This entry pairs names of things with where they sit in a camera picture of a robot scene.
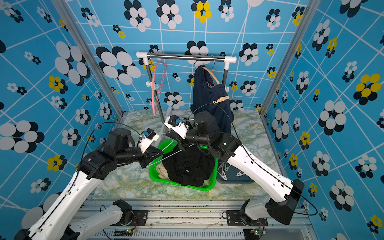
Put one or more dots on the pink plastic hanger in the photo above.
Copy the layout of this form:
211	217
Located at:
156	89

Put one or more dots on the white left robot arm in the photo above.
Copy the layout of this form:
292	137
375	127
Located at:
119	150

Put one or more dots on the black shorts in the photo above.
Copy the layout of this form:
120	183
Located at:
190	168

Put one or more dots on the navy blue shorts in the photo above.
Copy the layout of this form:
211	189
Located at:
204	93

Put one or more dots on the dark teal plastic bin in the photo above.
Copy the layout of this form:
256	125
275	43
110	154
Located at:
228	174

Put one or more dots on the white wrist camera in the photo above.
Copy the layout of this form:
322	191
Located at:
176	124
146	138

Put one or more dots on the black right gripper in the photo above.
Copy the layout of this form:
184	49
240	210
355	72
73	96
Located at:
174	135

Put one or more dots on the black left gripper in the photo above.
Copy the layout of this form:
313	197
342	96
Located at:
149	155

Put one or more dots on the white metal clothes rack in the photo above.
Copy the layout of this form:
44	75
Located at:
201	60

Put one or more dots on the green plastic basket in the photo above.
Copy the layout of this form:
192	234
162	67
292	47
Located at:
154	175

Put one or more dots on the wooden clothespin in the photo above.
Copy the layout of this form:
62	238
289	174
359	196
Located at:
221	99

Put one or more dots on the white clothespin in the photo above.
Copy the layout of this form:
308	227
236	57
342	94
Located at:
240	173
221	172

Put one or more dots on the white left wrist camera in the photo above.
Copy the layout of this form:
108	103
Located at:
146	138

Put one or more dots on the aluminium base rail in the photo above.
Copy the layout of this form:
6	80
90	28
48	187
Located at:
202	220

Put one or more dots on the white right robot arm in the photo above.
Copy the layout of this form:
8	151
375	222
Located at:
284	194

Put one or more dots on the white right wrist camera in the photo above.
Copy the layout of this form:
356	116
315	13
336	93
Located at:
176	124

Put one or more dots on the beige shorts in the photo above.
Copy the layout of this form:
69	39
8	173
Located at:
163	173

